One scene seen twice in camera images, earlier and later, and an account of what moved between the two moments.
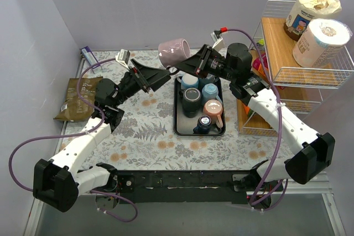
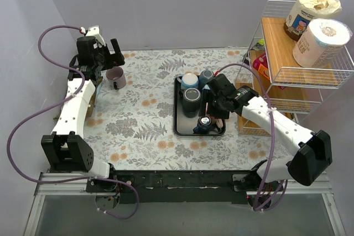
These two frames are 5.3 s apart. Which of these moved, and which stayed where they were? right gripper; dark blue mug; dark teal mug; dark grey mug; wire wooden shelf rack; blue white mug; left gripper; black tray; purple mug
Moved: right gripper; left gripper; purple mug
Stayed: blue white mug; dark teal mug; wire wooden shelf rack; dark grey mug; black tray; dark blue mug
